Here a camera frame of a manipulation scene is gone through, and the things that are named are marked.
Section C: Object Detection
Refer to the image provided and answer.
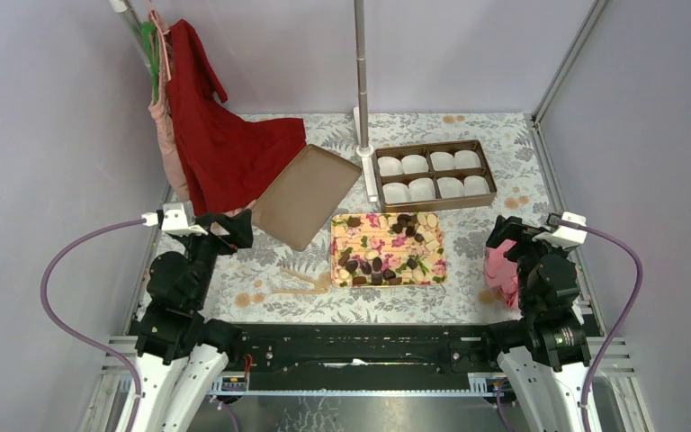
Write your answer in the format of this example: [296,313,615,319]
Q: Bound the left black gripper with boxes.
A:
[181,207,255,307]

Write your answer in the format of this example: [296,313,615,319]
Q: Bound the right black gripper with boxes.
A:
[484,214,569,311]

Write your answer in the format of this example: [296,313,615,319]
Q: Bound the beige wooden tongs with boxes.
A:
[273,268,331,295]

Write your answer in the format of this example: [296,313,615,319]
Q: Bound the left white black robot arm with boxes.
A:
[116,202,253,431]

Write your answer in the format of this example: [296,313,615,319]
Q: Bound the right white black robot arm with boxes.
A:
[480,212,602,431]

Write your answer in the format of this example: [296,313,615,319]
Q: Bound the gold chocolate box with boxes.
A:
[374,139,498,212]

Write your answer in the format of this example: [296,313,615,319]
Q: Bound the brown leaf chocolate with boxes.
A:
[346,217,362,228]

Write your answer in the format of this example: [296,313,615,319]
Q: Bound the pink cloth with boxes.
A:
[483,239,519,311]

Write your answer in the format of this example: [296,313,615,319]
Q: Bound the white paper cup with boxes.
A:
[436,177,464,199]
[400,154,429,175]
[408,177,436,203]
[463,175,491,196]
[453,149,482,169]
[382,183,412,205]
[377,157,404,177]
[430,151,456,172]

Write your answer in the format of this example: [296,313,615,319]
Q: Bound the gold box lid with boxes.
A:
[252,145,362,251]

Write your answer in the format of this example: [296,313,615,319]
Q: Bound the red garment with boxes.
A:
[166,20,306,215]

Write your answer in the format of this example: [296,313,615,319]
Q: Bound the pink garment on hanger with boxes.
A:
[148,10,189,201]

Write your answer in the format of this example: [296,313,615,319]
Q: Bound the floral yellow tray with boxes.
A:
[330,211,448,287]

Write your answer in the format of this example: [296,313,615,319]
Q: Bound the white pole base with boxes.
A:
[353,106,379,203]

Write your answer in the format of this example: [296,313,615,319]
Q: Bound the green hanger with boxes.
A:
[139,22,159,104]

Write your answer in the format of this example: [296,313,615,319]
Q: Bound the metal pole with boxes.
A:
[353,0,372,150]

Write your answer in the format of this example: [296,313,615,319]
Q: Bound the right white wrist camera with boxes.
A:
[534,211,587,250]

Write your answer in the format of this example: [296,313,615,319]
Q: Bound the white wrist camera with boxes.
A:
[141,201,209,237]
[534,211,587,250]

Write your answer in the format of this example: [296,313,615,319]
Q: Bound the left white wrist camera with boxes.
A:
[141,201,209,237]

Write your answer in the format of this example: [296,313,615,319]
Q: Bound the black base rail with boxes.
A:
[229,323,497,373]

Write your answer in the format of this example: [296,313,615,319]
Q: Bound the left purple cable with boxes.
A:
[40,218,148,432]

